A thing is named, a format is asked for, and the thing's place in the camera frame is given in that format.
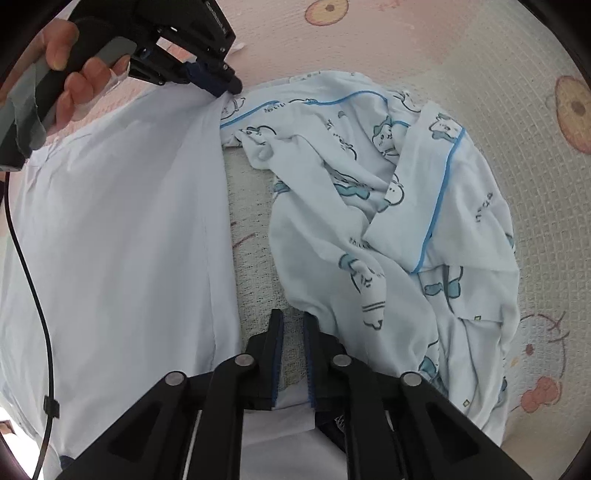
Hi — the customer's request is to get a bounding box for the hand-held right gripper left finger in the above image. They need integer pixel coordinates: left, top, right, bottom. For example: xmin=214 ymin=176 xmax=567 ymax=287
xmin=58 ymin=309 xmax=284 ymax=480

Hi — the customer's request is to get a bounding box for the person's left hand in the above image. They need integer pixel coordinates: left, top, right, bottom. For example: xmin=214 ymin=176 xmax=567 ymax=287
xmin=46 ymin=21 xmax=131 ymax=134

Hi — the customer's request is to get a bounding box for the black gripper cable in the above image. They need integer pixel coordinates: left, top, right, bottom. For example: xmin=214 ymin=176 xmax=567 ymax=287
xmin=4 ymin=168 xmax=61 ymax=480

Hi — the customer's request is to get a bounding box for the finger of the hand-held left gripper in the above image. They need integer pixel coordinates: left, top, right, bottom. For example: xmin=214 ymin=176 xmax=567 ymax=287
xmin=184 ymin=60 xmax=244 ymax=99

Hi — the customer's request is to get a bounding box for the white cartoon print pajamas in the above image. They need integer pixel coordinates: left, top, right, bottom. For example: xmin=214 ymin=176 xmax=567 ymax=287
xmin=219 ymin=69 xmax=521 ymax=446

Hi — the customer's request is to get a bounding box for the pink and cream printed blanket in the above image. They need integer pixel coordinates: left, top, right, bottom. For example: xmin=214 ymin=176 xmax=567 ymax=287
xmin=0 ymin=0 xmax=591 ymax=462

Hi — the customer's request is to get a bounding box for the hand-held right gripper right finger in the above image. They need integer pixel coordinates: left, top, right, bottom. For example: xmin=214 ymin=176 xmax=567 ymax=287
xmin=303 ymin=312 xmax=532 ymax=480

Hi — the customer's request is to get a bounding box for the white shirt with navy trim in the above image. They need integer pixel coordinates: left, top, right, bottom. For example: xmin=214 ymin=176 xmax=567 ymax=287
xmin=0 ymin=83 xmax=352 ymax=480

